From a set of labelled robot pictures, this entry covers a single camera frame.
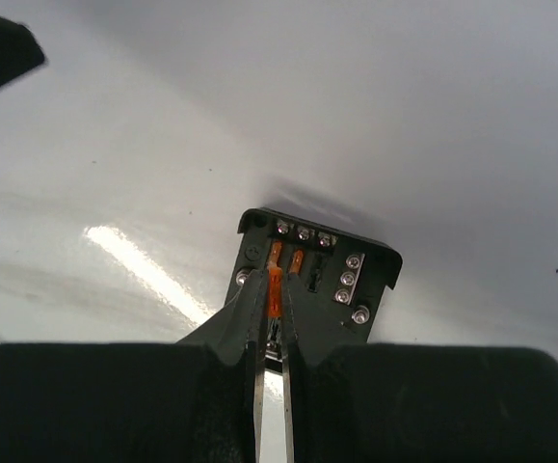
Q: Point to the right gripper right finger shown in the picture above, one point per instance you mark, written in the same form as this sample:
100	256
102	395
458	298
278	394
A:
386	402

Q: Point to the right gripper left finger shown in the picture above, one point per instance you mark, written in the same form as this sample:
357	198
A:
195	400

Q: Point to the black fuse box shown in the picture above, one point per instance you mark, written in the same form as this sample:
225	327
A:
346	274

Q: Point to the red and orange fuses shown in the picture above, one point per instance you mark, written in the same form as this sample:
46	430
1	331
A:
274	305

